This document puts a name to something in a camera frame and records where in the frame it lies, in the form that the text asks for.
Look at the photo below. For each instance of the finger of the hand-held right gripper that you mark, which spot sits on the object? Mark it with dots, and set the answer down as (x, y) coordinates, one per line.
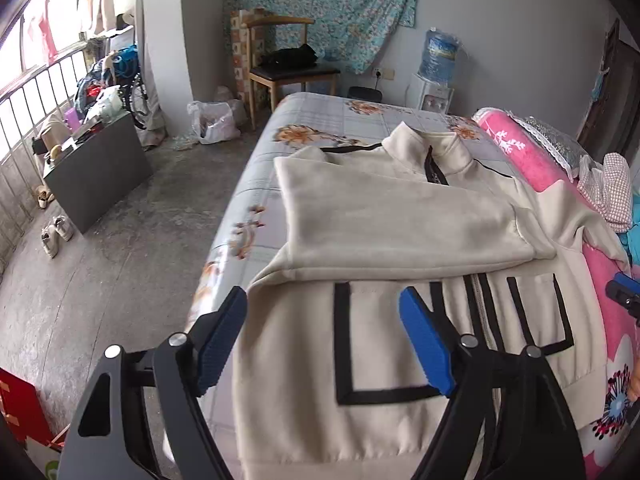
(622, 290)

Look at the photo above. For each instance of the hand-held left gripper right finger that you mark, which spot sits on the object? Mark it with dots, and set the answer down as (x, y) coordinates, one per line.
(425, 340)

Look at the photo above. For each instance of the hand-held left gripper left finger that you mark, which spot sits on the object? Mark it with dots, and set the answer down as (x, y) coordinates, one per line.
(222, 340)

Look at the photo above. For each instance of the beige jacket with black trim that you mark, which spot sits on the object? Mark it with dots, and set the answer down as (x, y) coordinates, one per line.
(375, 210)

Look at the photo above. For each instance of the pink checkered cloth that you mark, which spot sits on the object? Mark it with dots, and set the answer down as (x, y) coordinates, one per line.
(612, 185)

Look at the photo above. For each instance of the grey pillow with lace edge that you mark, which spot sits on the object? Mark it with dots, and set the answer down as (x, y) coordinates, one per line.
(555, 142)

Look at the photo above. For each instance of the pink floral blanket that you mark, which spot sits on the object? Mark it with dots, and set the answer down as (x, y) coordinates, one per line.
(525, 160)

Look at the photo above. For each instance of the dark grey cabinet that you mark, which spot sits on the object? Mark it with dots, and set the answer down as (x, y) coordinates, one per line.
(105, 175)

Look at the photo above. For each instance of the brown wooden door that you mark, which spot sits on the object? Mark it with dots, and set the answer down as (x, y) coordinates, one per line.
(610, 85)

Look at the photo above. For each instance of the red box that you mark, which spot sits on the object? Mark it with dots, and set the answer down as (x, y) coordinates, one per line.
(20, 405)

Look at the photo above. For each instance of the white plastic bag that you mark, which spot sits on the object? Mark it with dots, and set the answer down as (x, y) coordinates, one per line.
(215, 122)

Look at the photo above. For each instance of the pair of beige slippers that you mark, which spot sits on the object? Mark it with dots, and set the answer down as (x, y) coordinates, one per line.
(44, 196)

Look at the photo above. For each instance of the bed with floral sheet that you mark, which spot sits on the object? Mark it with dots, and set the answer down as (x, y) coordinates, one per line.
(310, 125)

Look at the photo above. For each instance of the white water dispenser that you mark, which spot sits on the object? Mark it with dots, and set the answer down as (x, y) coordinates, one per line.
(430, 97)

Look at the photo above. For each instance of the black stool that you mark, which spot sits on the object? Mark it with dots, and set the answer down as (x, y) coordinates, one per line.
(365, 94)

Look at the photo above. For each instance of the purple cup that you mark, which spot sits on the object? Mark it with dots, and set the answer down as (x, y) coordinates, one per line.
(72, 119)

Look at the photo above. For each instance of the wooden chair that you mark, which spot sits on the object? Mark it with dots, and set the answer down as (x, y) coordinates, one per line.
(295, 76)

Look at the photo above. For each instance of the pile of bags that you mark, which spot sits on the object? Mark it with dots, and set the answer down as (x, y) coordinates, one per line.
(97, 92)

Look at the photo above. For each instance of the blue water bottle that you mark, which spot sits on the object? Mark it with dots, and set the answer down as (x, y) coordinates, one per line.
(440, 55)

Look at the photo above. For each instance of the black bag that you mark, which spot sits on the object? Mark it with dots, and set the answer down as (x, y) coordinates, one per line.
(290, 56)

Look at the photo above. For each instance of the patterned cardboard box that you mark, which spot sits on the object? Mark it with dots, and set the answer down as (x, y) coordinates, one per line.
(240, 45)

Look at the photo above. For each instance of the metal window railing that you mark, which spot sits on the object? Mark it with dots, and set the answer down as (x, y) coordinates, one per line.
(25, 110)

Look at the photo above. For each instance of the pink hanging garment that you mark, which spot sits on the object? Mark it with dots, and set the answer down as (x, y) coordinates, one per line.
(42, 30)

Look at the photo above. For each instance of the white hanging jacket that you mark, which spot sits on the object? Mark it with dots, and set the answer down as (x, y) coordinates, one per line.
(97, 2)

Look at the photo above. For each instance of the wall socket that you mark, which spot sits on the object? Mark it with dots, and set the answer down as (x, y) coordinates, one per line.
(384, 72)

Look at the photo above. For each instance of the teal floral wall cloth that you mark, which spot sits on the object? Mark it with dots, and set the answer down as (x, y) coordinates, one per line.
(325, 0)

